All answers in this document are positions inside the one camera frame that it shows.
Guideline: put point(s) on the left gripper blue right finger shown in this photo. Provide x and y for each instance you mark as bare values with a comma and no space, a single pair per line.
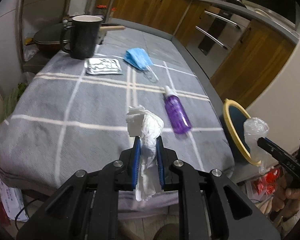
160,165

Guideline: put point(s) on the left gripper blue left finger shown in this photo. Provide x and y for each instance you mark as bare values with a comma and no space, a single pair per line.
136,161

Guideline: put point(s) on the white tissue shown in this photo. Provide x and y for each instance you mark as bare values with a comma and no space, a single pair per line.
148,127

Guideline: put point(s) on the purple spray bottle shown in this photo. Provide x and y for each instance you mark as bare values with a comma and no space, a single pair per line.
176,113

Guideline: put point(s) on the clear plastic wrap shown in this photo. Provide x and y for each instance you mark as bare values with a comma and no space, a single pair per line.
254,129

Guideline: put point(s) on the blue face mask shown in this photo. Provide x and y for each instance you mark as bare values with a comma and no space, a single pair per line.
140,60

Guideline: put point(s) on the silver foil pouch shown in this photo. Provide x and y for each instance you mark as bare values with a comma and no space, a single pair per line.
102,66

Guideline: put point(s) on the yellow rimmed teal trash bin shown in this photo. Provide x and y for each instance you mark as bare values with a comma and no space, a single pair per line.
233,117

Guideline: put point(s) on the wooden kitchen cabinets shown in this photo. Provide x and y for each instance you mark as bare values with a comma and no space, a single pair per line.
238,50

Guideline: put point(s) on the grey kitchen countertop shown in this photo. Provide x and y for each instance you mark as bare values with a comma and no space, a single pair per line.
251,15

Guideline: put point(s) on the right hand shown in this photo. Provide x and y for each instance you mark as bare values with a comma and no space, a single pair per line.
286,200

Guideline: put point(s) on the grey checked table cloth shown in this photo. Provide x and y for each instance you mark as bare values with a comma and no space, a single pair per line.
67,120

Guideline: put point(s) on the black mug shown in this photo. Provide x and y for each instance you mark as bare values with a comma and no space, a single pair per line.
83,36

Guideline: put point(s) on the stainless oven with handles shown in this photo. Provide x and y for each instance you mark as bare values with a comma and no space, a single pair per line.
214,37

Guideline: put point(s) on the dark pan with wooden handle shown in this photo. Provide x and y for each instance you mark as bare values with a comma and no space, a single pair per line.
47,39

